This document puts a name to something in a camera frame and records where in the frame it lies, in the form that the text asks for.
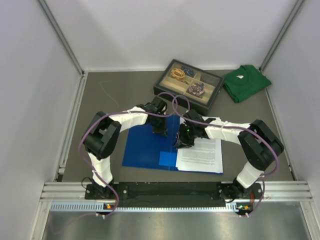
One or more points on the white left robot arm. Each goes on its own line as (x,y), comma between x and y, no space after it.
(104,130)

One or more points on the black compartment display box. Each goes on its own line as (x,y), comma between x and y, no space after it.
(200,87)

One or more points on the white paper sheet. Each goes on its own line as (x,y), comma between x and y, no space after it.
(204,156)

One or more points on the blue plastic folder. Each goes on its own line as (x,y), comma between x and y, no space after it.
(145,149)

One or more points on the aluminium frame rail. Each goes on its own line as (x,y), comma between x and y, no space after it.
(277,191)

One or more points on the grey slotted cable duct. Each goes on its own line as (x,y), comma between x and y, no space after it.
(105,208)

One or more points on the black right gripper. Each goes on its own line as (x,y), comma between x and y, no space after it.
(182,140)

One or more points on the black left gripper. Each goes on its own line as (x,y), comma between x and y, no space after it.
(161,130)

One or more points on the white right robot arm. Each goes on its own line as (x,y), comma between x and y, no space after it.
(260,145)

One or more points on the green folded t-shirt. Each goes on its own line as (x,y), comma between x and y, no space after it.
(244,82)

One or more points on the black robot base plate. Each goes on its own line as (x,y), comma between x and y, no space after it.
(182,194)

